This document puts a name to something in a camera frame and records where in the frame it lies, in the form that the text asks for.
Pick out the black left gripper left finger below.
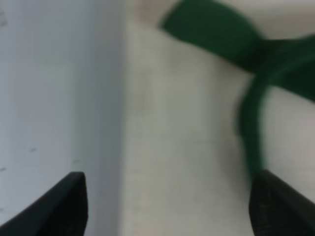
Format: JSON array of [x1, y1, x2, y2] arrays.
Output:
[[0, 172, 88, 236]]

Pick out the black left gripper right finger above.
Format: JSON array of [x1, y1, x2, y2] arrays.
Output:
[[249, 170, 315, 236]]

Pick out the cream linen bag green handles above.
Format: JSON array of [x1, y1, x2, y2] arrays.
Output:
[[120, 0, 315, 236]]

